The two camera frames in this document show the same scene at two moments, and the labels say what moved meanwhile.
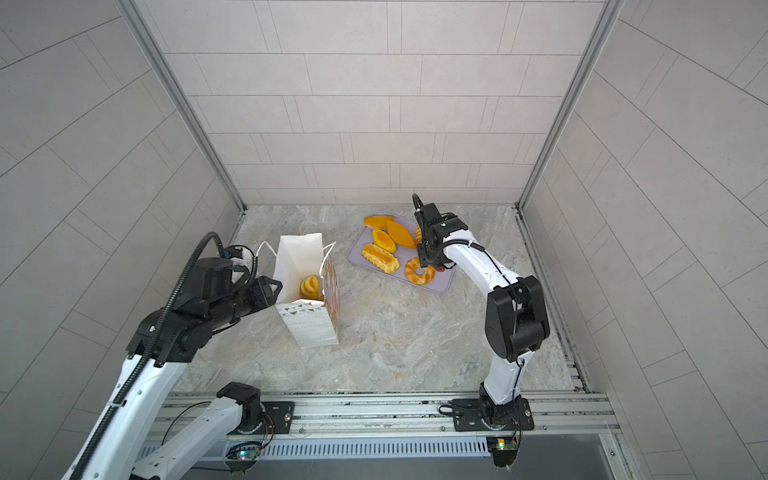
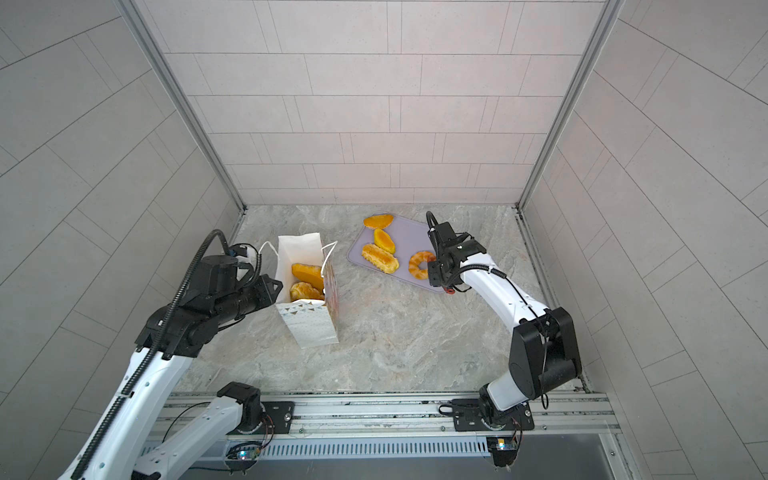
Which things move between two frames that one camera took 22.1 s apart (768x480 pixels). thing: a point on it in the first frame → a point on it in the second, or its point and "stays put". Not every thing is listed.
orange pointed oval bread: [400, 235] → [311, 274]
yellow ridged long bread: [380, 259] stays put
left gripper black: [264, 291] stays put
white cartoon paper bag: [314, 322] stays put
